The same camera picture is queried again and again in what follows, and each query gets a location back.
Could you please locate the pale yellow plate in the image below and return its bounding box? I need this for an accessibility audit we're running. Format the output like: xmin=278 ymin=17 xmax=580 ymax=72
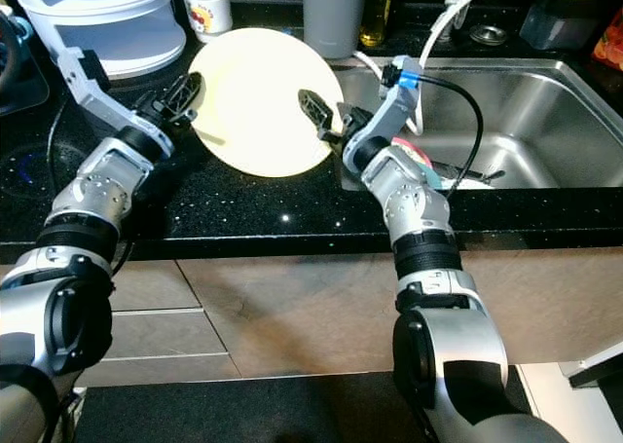
xmin=187 ymin=27 xmax=348 ymax=179

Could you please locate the black sponge holder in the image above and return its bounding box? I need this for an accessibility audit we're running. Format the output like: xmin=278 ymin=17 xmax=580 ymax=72
xmin=518 ymin=0 xmax=606 ymax=53

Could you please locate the grey water filter canister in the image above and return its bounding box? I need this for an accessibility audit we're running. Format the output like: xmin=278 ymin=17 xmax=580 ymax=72
xmin=302 ymin=0 xmax=370 ymax=60

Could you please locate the pink rimmed floral plate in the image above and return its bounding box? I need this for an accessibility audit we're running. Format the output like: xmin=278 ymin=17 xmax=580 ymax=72
xmin=389 ymin=137 xmax=437 ymax=171

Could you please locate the stainless steel sink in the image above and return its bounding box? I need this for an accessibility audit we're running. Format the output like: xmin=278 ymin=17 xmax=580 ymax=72
xmin=336 ymin=57 xmax=623 ymax=193

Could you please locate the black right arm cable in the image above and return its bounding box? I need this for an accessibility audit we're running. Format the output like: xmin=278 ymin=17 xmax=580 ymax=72
xmin=401 ymin=71 xmax=486 ymax=189

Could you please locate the orange dish soap bottle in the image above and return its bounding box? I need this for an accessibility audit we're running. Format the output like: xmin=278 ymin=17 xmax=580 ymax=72
xmin=591 ymin=19 xmax=623 ymax=72

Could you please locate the round chrome hole cover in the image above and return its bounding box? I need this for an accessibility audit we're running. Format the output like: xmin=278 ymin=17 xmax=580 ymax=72
xmin=466 ymin=24 xmax=510 ymax=48

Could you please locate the white tiered storage container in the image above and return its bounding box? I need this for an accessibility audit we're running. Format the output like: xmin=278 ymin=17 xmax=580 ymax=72
xmin=5 ymin=0 xmax=189 ymax=82

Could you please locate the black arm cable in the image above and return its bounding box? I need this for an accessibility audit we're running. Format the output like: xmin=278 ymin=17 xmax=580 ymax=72
xmin=47 ymin=94 xmax=81 ymax=201
xmin=401 ymin=71 xmax=486 ymax=189

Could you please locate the white water hose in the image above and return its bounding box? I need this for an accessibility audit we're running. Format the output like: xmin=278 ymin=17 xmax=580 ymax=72
xmin=350 ymin=0 xmax=509 ymax=137

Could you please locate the beige cabinet door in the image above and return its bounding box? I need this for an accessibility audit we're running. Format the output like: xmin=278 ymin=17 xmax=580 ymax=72
xmin=472 ymin=246 xmax=623 ymax=366
xmin=177 ymin=253 xmax=412 ymax=380

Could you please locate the black floor mat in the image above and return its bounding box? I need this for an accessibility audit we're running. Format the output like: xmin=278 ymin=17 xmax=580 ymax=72
xmin=70 ymin=370 xmax=434 ymax=443

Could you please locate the yellow oil bottle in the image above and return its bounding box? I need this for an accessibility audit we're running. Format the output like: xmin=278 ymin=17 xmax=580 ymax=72
xmin=357 ymin=0 xmax=396 ymax=49

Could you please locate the small white printed cup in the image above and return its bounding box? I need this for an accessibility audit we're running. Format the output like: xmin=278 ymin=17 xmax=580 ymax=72
xmin=182 ymin=0 xmax=234 ymax=43

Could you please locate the light blue floral plate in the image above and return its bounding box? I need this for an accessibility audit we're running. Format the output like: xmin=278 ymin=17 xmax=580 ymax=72
xmin=417 ymin=156 xmax=451 ymax=191

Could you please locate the beige drawer front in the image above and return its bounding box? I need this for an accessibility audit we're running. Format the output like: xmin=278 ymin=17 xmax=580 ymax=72
xmin=105 ymin=309 xmax=227 ymax=363
xmin=109 ymin=258 xmax=202 ymax=314
xmin=83 ymin=353 xmax=242 ymax=389

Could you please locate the chrome sink faucet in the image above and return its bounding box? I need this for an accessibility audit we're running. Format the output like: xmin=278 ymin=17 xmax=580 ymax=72
xmin=441 ymin=0 xmax=468 ymax=27

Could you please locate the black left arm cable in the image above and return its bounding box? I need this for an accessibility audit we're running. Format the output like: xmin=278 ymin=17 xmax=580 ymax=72
xmin=47 ymin=94 xmax=81 ymax=201

